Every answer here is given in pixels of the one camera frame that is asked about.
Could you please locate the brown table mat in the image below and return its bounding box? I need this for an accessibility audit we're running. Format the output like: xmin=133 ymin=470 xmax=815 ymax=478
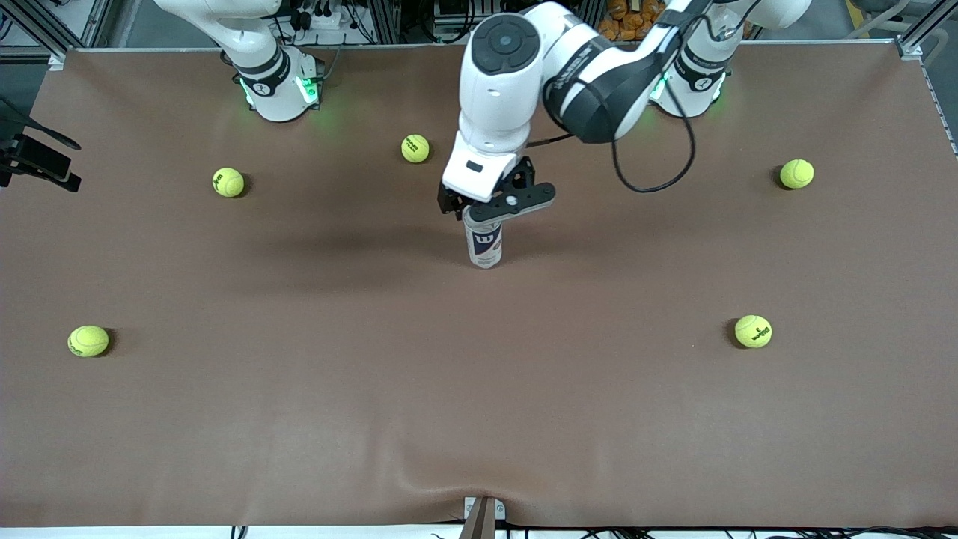
xmin=0 ymin=45 xmax=958 ymax=529

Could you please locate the aluminium frame post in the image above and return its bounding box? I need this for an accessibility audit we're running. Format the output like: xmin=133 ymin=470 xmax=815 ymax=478
xmin=0 ymin=0 xmax=113 ymax=64
xmin=367 ymin=0 xmax=405 ymax=46
xmin=894 ymin=0 xmax=950 ymax=61

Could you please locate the white power strip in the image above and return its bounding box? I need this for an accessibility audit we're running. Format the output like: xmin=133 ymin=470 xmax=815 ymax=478
xmin=296 ymin=7 xmax=353 ymax=32

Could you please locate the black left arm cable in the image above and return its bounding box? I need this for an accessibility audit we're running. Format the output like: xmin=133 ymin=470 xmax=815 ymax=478
xmin=524 ymin=0 xmax=760 ymax=194

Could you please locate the pile of orange items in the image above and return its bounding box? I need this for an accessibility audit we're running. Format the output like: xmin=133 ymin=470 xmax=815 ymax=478
xmin=597 ymin=0 xmax=674 ymax=43

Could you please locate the clear tennis ball can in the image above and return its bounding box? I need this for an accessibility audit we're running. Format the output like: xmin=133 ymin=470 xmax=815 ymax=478
xmin=463 ymin=206 xmax=504 ymax=270

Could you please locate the metal table edge bracket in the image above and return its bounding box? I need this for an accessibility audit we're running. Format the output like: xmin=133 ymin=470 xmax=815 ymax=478
xmin=458 ymin=496 xmax=507 ymax=539

